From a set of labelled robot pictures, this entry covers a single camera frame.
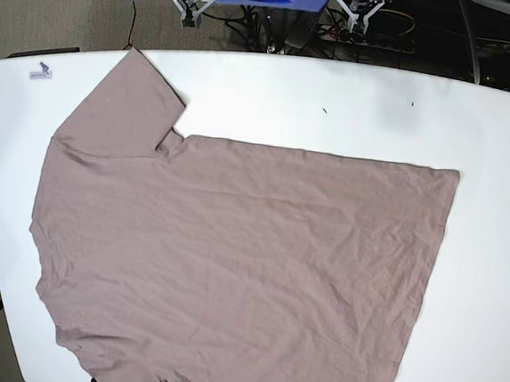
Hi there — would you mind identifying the black cable on floor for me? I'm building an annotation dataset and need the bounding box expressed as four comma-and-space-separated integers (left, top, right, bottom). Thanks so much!
120, 0, 140, 51

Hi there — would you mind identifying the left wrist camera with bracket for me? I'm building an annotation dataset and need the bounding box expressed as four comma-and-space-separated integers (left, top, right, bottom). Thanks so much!
335, 0, 393, 35

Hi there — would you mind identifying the black power strip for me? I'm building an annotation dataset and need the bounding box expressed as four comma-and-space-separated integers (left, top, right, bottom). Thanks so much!
319, 27, 417, 54

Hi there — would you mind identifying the mauve T-shirt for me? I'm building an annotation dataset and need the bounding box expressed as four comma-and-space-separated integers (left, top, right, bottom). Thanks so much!
30, 50, 460, 382

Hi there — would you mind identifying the small purple logo sticker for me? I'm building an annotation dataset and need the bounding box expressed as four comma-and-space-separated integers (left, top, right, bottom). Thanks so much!
29, 61, 53, 80

